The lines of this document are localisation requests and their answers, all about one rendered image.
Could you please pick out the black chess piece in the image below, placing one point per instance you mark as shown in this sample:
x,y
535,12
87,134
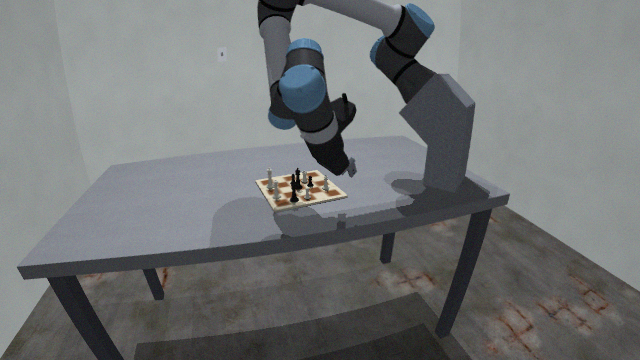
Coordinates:
x,y
294,198
298,185

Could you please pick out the brown and cream chessboard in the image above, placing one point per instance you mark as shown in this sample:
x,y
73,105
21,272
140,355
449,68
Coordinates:
x,y
318,195

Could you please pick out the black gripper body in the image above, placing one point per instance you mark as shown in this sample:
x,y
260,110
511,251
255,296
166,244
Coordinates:
x,y
325,146

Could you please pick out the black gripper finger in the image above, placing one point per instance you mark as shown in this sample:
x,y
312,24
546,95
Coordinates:
x,y
351,170

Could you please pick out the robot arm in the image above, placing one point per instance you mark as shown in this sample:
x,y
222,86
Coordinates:
x,y
301,86

